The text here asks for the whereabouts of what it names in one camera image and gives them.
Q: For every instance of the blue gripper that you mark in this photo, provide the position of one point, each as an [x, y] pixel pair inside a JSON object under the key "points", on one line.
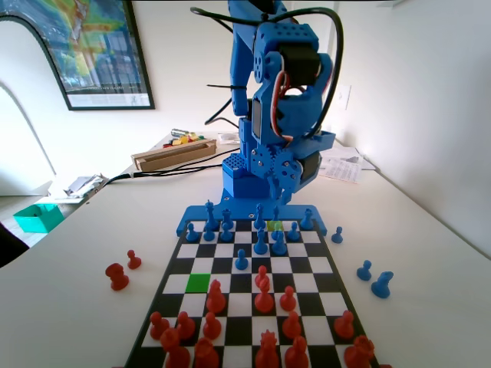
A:
{"points": [[285, 171]]}

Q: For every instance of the blue chess bishop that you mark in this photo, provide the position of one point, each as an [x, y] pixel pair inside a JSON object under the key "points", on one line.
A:
{"points": [[276, 217], [261, 244]]}

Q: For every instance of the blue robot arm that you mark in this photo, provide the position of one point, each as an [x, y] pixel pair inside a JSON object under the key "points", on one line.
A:
{"points": [[239, 57]]}

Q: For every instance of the blue chess queen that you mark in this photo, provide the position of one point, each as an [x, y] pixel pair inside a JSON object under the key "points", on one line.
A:
{"points": [[260, 214]]}

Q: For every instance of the blue chess pawn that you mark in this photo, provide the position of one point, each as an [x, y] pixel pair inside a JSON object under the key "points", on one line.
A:
{"points": [[337, 235], [190, 234], [293, 232], [273, 232], [364, 271], [225, 235], [241, 261]]}

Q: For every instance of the blue chess knight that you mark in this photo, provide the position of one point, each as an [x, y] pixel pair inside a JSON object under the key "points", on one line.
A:
{"points": [[381, 286], [278, 246]]}

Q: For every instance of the blue chess king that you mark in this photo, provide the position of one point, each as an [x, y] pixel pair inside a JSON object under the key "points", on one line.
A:
{"points": [[209, 214]]}

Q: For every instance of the red chess pawn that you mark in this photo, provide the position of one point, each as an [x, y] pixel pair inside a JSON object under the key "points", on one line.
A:
{"points": [[287, 299], [158, 326], [134, 261], [211, 327], [344, 326], [262, 272], [291, 326], [185, 326]]}

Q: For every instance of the red chess bishop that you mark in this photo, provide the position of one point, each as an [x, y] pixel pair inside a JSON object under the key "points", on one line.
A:
{"points": [[296, 355], [264, 299]]}

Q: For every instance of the red chess queen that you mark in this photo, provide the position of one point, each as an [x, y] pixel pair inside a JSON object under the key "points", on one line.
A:
{"points": [[266, 353]]}

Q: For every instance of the red chess rook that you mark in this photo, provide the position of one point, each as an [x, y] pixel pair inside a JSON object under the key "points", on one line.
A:
{"points": [[206, 355], [360, 350]]}

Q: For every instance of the white printed leaflet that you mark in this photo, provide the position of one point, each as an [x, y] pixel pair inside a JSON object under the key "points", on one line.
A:
{"points": [[228, 138]]}

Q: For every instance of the printed paper sheet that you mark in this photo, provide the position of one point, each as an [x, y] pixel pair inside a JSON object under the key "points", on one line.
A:
{"points": [[343, 171]]}

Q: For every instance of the green toy block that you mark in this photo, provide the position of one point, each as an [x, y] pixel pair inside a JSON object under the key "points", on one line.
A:
{"points": [[196, 135]]}

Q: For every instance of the black and white chessboard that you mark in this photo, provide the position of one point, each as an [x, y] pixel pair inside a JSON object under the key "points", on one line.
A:
{"points": [[307, 264]]}

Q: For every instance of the silver metal can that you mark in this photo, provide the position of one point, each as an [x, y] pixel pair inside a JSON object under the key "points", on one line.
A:
{"points": [[178, 132]]}

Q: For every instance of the long cardboard box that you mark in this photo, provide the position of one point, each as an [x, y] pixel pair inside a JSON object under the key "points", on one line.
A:
{"points": [[172, 157]]}

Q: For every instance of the crumpled silver foil pack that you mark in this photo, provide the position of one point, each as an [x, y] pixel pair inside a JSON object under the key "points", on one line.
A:
{"points": [[84, 186]]}

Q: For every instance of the black framed map poster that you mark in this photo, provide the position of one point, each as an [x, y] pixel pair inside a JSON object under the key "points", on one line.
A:
{"points": [[99, 57]]}

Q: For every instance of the teal open box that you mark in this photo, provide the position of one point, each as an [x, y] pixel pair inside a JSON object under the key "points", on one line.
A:
{"points": [[36, 220]]}

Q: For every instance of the white light switch plate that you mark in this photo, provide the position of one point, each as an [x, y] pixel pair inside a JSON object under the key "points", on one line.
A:
{"points": [[346, 96]]}

